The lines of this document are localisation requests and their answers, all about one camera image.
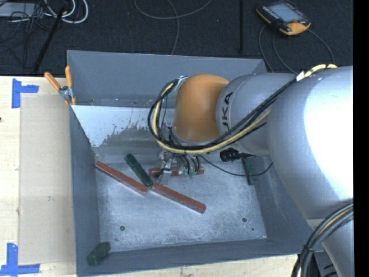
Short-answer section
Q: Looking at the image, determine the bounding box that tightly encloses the red-brown flat block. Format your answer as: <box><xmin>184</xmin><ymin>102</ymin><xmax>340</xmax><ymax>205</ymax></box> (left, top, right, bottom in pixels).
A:
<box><xmin>148</xmin><ymin>166</ymin><xmax>205</xmax><ymax>178</ymax></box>
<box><xmin>95</xmin><ymin>160</ymin><xmax>149</xmax><ymax>196</ymax></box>
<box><xmin>150</xmin><ymin>182</ymin><xmax>208</xmax><ymax>214</ymax></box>

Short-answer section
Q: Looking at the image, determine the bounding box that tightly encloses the dark green flat block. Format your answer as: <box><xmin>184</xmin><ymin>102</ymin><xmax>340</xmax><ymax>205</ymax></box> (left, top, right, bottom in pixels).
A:
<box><xmin>86</xmin><ymin>241</ymin><xmax>112</xmax><ymax>267</ymax></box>
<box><xmin>124</xmin><ymin>153</ymin><xmax>155</xmax><ymax>188</ymax></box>
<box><xmin>242</xmin><ymin>156</ymin><xmax>259</xmax><ymax>186</ymax></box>

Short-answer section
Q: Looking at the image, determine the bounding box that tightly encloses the grey metal bin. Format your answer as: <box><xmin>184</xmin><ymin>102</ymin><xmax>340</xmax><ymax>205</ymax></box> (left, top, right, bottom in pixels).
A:
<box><xmin>66</xmin><ymin>50</ymin><xmax>324</xmax><ymax>277</ymax></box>

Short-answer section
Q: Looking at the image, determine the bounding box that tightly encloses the pale flat board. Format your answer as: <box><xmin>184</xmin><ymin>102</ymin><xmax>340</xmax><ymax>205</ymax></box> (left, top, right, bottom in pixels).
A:
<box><xmin>17</xmin><ymin>93</ymin><xmax>77</xmax><ymax>267</ymax></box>

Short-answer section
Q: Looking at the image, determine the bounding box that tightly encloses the black cylinder on white bracket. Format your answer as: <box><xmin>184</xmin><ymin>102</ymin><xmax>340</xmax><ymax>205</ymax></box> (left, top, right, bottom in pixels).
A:
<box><xmin>220</xmin><ymin>148</ymin><xmax>257</xmax><ymax>163</ymax></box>

